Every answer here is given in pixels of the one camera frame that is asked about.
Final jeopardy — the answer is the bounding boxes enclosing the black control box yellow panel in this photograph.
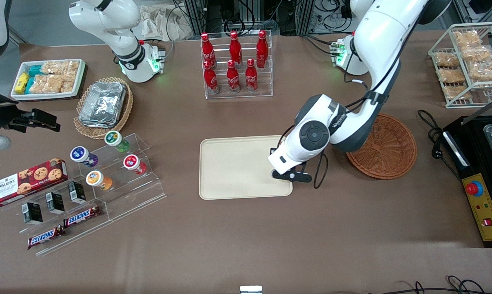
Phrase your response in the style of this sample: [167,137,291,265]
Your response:
[440,97,492,248]

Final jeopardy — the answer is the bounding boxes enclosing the red cola bottle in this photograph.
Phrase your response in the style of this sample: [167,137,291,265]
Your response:
[228,31,243,66]
[200,33,217,69]
[256,30,269,68]
[245,58,258,92]
[226,60,241,94]
[203,60,220,94]

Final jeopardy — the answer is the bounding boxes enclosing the white rectangular snack tray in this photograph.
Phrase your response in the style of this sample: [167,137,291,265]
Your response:
[10,59,86,101]

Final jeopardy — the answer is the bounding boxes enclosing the aluminium frame equipment rack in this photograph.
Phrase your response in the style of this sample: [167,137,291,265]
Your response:
[181,0,352,36]

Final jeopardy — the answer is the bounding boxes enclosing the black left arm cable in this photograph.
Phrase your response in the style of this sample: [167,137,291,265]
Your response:
[277,39,401,189]

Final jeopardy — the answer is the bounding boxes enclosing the Snickers chocolate bar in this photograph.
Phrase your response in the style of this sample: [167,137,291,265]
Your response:
[27,225,66,249]
[63,205,102,228]

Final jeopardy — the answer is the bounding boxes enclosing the clear acrylic stepped snack stand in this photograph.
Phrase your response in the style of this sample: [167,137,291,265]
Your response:
[3,176,113,257]

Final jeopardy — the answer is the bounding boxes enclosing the orange lidded cup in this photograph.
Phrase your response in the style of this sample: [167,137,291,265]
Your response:
[86,170,113,191]

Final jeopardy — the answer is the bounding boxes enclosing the beige plastic tray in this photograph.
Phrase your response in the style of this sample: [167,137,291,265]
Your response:
[199,135,293,200]

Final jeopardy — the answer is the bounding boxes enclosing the black power cable with plug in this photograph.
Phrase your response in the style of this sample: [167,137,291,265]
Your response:
[417,109,463,181]

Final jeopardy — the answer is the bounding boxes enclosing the black floor cables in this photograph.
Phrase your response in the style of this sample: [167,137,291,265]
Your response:
[368,276,492,294]

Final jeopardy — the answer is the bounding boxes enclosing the stack of foil containers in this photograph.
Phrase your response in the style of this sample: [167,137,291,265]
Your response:
[79,82,127,129]

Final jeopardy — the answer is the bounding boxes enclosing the white wire rack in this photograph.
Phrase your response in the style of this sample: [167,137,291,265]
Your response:
[428,22,492,109]

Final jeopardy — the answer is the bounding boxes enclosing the oval tan wicker basket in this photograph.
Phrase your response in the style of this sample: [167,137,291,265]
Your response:
[73,77,134,139]

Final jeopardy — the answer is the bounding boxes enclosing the red lidded cup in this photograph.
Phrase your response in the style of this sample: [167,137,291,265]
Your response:
[123,154,147,175]

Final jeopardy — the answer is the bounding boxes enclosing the round brown wicker basket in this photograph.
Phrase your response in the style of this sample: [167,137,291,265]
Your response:
[346,114,417,180]

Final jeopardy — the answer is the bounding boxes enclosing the yellow snack packet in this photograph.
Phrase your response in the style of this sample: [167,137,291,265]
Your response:
[15,73,29,94]

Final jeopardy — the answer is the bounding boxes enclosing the clear rice cracker packet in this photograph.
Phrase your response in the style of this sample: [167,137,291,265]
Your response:
[29,74,76,94]
[41,60,80,77]

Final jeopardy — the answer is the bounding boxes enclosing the clear acrylic bottle rack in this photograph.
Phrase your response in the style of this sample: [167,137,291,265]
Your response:
[200,30,273,100]

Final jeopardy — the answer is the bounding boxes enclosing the crumpled white cloth bag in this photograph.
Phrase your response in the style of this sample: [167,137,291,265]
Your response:
[132,4,193,41]

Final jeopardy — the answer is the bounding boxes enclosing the green lidded cup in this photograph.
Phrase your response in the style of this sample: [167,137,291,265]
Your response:
[104,130,130,153]

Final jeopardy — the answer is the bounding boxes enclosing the clear acrylic stepped cup stand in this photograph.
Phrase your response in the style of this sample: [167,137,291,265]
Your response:
[80,133,167,222]

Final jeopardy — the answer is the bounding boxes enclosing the clear cracker snack packet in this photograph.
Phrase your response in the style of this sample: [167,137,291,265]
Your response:
[438,68,465,84]
[443,85,472,101]
[453,31,483,48]
[460,46,492,63]
[468,63,492,81]
[434,52,461,68]

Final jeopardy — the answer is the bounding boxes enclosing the small black carton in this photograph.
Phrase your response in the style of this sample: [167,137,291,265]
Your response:
[22,202,43,225]
[67,181,86,204]
[46,192,65,214]

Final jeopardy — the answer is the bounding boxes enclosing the purple lidded cup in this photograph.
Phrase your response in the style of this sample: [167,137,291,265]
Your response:
[70,146,99,167]

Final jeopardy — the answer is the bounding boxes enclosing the red Walkers cookie box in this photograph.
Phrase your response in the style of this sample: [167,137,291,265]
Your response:
[0,158,69,207]

